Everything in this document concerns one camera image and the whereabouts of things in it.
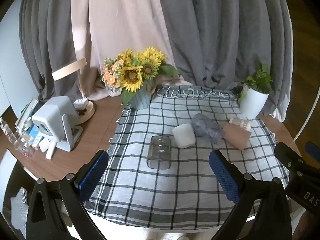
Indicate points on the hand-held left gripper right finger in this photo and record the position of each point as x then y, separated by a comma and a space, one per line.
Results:
225, 180

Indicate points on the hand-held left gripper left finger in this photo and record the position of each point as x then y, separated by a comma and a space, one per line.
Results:
92, 178

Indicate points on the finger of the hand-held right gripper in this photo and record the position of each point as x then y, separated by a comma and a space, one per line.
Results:
287, 156
313, 148

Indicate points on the clear plastic cup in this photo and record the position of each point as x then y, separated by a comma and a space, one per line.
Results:
159, 152

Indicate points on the white patterned paper cup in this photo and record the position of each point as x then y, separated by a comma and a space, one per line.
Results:
241, 123

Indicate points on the white remote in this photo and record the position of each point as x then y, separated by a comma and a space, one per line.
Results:
50, 151

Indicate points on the white plant pot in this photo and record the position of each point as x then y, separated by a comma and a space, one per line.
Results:
251, 102

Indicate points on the checked tablecloth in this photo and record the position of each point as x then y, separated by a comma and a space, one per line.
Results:
160, 200

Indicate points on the white device on stand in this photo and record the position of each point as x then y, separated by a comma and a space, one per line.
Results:
53, 120

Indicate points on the white charger plug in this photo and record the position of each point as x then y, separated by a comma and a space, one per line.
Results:
81, 103

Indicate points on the grey cloth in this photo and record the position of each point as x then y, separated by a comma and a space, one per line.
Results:
18, 207

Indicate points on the green potted plant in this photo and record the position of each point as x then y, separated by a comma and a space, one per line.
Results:
258, 78

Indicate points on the stack of books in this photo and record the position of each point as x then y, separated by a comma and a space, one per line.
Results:
26, 120

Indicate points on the clear plastic organizer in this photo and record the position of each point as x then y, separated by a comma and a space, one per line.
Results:
12, 137

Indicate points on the blue ribbed vase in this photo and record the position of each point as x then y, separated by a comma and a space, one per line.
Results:
141, 98

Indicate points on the white desk lamp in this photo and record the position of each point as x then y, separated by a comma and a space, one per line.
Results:
72, 67

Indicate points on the sunflower bouquet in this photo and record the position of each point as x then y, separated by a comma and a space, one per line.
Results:
135, 72

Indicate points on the grey curtain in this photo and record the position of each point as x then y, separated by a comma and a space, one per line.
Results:
225, 30

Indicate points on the pink curtain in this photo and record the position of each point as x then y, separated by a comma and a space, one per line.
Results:
117, 25

